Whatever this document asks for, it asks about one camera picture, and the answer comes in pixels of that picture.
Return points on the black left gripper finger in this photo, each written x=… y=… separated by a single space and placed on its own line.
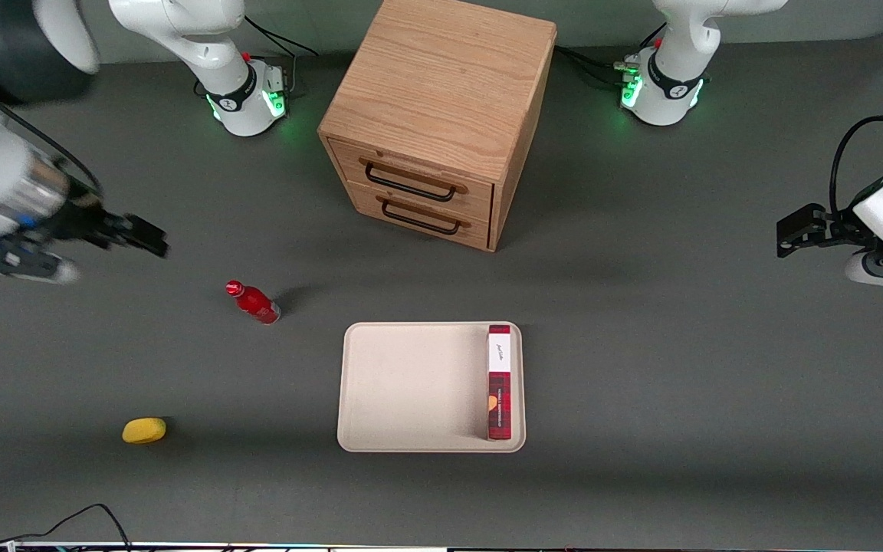
x=813 y=215
x=794 y=232

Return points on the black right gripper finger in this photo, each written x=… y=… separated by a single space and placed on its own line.
x=142 y=243
x=146 y=227

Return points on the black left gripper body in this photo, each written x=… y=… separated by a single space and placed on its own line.
x=832 y=227

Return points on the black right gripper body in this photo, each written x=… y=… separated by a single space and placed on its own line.
x=83 y=221

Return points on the red coke bottle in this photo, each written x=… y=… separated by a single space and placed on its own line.
x=256 y=304

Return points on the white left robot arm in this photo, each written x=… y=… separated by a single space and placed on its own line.
x=667 y=96

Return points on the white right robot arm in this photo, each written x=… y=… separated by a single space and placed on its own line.
x=181 y=31

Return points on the beige plastic tray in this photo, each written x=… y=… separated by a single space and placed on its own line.
x=411 y=387

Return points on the wooden drawer front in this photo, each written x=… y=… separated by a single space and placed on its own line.
x=411 y=165
x=434 y=226

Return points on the red plaid carton box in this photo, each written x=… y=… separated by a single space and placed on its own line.
x=500 y=383

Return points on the wooden drawer cabinet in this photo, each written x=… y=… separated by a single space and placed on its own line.
x=441 y=77

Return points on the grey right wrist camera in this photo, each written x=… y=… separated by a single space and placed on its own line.
x=20 y=263

